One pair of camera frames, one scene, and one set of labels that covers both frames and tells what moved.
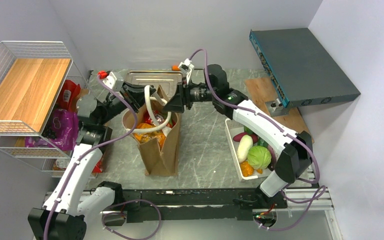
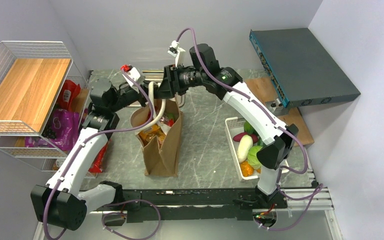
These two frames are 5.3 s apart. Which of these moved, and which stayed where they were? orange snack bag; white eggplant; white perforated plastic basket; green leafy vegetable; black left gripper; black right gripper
Moved: black right gripper; orange snack bag
Stayed: white eggplant; white perforated plastic basket; black left gripper; green leafy vegetable
